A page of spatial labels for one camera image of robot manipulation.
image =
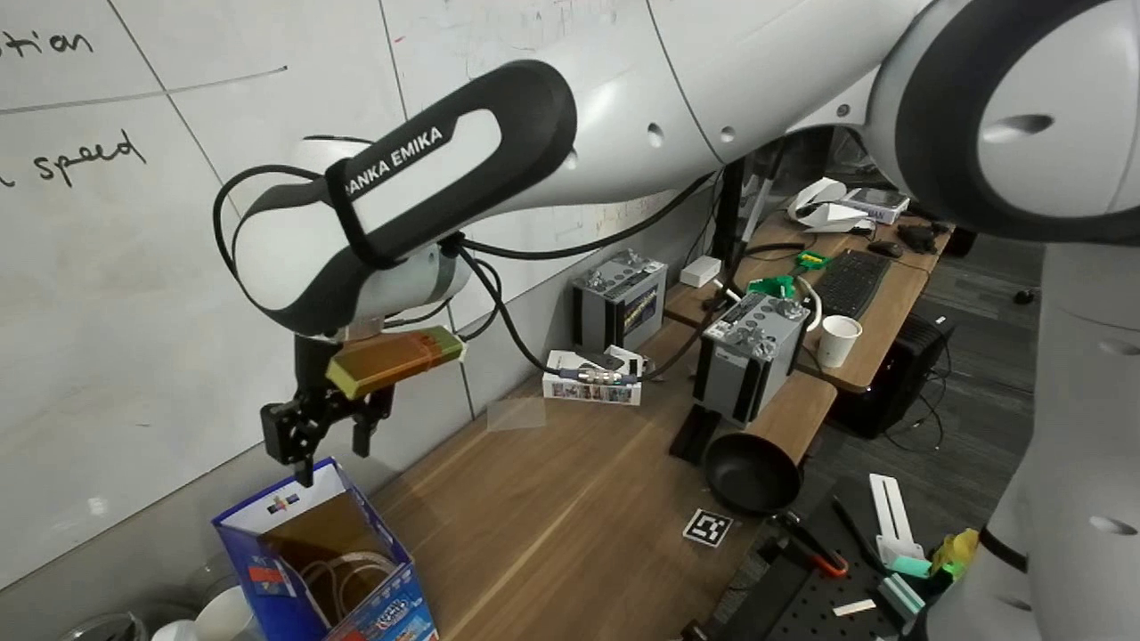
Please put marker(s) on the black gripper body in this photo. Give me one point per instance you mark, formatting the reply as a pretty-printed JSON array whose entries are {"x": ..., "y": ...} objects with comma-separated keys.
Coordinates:
[{"x": 311, "y": 379}]

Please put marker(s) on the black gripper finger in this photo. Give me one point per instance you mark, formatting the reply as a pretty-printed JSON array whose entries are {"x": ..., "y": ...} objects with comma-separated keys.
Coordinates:
[
  {"x": 290, "y": 444},
  {"x": 373, "y": 422}
]

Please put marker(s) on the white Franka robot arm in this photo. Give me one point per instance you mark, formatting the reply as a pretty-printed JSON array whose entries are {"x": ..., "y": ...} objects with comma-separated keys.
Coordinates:
[{"x": 770, "y": 83}]

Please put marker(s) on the blue printed cardboard box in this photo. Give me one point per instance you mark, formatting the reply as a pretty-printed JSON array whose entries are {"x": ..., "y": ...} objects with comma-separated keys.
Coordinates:
[{"x": 378, "y": 608}]

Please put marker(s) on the small white product box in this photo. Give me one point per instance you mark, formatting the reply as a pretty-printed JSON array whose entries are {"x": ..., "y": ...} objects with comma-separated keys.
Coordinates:
[{"x": 584, "y": 386}]

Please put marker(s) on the white round container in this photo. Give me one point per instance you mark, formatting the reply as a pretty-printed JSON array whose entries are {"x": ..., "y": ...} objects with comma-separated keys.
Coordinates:
[{"x": 219, "y": 616}]

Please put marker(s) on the small grey labelled battery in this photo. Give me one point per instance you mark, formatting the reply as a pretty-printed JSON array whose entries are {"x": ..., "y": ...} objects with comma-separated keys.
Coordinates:
[{"x": 617, "y": 303}]

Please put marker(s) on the black flat block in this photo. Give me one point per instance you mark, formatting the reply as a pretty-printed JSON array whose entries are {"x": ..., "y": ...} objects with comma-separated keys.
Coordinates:
[{"x": 695, "y": 436}]

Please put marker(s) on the black white fiducial tag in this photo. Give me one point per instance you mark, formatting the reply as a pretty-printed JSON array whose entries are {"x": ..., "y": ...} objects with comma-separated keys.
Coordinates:
[{"x": 708, "y": 530}]

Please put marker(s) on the white power adapter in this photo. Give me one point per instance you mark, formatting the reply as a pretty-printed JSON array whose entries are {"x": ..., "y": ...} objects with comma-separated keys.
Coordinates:
[{"x": 700, "y": 271}]

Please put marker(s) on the large grey battery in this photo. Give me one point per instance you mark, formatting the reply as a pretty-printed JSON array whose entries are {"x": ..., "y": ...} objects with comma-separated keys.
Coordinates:
[{"x": 749, "y": 356}]

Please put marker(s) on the wooden side desk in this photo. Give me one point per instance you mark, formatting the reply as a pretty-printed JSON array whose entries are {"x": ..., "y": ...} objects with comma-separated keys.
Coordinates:
[{"x": 797, "y": 414}]

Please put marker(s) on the green desk item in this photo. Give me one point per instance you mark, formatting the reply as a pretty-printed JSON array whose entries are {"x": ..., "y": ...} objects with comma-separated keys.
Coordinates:
[{"x": 777, "y": 285}]

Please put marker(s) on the white paper cup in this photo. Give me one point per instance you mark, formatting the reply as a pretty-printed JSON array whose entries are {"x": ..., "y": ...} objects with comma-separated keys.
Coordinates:
[{"x": 839, "y": 342}]

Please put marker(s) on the black keyboard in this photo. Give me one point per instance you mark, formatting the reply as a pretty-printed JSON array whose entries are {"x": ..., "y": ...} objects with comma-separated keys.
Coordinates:
[{"x": 852, "y": 281}]

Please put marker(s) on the white paper pile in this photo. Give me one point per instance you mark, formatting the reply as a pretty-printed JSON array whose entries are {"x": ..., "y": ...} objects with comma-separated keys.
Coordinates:
[{"x": 839, "y": 207}]

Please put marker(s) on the small white piece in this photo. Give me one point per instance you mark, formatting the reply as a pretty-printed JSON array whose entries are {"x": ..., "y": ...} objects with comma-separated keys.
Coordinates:
[{"x": 852, "y": 608}]

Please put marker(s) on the black computer tower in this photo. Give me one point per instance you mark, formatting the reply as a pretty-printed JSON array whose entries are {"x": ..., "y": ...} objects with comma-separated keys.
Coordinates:
[{"x": 903, "y": 369}]

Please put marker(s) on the teal block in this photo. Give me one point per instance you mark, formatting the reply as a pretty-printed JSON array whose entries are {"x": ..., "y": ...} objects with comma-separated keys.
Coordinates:
[{"x": 903, "y": 591}]

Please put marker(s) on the yellow green item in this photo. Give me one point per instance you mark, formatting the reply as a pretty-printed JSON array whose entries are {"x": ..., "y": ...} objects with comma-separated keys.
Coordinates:
[{"x": 960, "y": 554}]

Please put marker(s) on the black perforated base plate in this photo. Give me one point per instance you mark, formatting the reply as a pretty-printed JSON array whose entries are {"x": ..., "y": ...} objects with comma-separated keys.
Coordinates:
[{"x": 787, "y": 608}]

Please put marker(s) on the white plastic bracket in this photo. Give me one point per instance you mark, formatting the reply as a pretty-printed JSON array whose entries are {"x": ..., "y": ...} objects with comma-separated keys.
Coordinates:
[{"x": 894, "y": 509}]

